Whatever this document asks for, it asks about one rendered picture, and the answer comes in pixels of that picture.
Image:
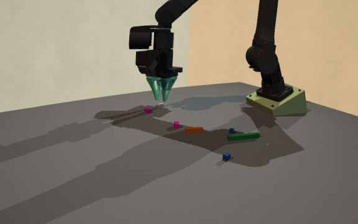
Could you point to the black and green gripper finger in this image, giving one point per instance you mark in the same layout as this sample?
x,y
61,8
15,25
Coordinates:
x,y
152,85
166,84

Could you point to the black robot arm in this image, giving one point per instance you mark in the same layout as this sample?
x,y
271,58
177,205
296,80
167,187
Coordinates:
x,y
261,57

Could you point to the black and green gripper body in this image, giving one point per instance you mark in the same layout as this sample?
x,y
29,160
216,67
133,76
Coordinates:
x,y
165,73

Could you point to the orange rod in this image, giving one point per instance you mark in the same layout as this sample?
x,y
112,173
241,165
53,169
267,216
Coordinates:
x,y
194,130

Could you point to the green rod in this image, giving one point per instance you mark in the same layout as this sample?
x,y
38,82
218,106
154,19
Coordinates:
x,y
235,137

